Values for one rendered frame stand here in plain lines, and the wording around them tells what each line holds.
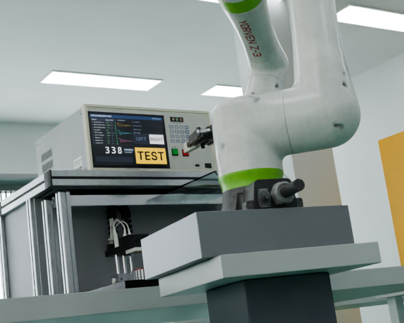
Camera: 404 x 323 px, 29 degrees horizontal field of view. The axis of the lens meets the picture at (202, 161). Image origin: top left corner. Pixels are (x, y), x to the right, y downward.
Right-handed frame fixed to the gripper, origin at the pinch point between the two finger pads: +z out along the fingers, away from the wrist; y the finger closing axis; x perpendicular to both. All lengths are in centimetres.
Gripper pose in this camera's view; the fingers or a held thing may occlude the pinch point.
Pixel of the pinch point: (191, 145)
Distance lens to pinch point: 233.1
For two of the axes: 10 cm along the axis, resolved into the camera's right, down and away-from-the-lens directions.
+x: -1.3, -9.6, 2.3
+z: -5.4, 2.6, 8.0
